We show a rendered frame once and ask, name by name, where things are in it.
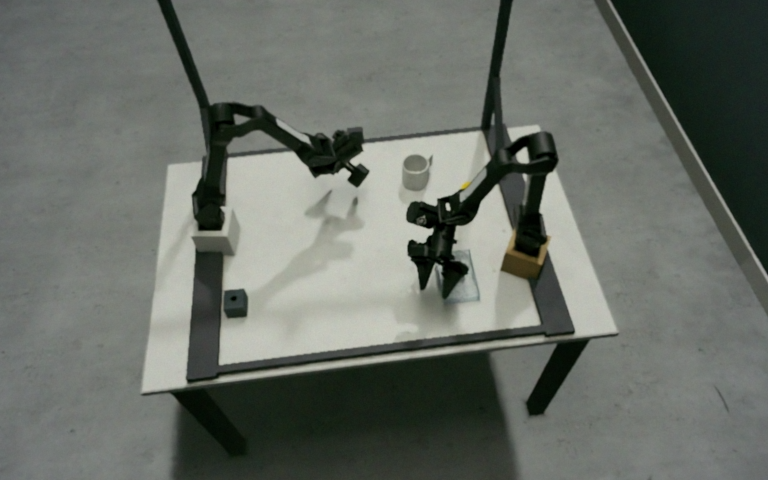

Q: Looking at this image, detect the grey metal peg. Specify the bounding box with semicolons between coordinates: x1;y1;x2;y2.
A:
455;256;465;281

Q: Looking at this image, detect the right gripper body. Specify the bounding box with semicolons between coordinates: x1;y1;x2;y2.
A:
315;133;370;188

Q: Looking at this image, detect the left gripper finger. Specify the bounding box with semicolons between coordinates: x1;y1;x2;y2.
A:
440;272;465;299
410;259;435;290

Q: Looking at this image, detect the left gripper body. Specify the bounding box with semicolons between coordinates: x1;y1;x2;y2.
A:
407;231;469;275

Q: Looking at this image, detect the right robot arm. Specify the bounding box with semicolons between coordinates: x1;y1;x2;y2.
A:
191;102;364;231

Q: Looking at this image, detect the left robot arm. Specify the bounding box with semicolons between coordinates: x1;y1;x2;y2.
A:
406;131;558;257

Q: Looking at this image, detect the grey cup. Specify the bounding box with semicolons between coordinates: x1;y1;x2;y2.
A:
402;152;433;191

